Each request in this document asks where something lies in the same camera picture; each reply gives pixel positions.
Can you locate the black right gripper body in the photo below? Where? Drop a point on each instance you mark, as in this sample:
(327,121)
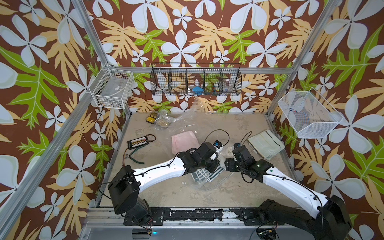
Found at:
(232,165)

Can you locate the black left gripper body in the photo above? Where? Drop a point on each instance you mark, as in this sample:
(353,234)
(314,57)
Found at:
(210,165)

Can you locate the green white striped towel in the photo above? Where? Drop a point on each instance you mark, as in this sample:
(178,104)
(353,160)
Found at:
(203,175)

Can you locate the pink towel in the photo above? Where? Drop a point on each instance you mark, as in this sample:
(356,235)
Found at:
(184,141)

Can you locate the pale green towel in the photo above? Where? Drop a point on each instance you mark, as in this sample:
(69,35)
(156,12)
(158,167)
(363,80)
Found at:
(266,144)

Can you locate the clear plastic vacuum bag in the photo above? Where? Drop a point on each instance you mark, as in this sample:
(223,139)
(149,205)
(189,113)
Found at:
(195,119)

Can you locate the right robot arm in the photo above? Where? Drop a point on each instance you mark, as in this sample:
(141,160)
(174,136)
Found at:
(326,218)

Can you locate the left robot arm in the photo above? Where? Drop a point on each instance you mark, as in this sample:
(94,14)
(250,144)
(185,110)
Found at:
(125,187)

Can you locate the yellow black screwdriver bit case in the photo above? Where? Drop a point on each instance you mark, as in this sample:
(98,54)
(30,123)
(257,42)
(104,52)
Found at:
(152,117)

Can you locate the black parallel charging board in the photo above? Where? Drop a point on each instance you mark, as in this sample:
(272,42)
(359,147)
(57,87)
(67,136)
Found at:
(141,142)

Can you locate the white mesh basket right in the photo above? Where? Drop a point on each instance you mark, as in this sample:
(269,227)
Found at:
(309,114)

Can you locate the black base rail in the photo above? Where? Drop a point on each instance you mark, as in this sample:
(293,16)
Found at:
(159,216)

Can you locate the green handled pliers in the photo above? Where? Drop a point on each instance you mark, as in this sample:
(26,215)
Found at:
(130,156)

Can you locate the black wire basket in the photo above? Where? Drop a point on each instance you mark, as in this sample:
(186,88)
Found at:
(194,79)

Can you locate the white wire basket left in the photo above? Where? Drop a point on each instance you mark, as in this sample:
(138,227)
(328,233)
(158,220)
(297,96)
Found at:
(111,88)

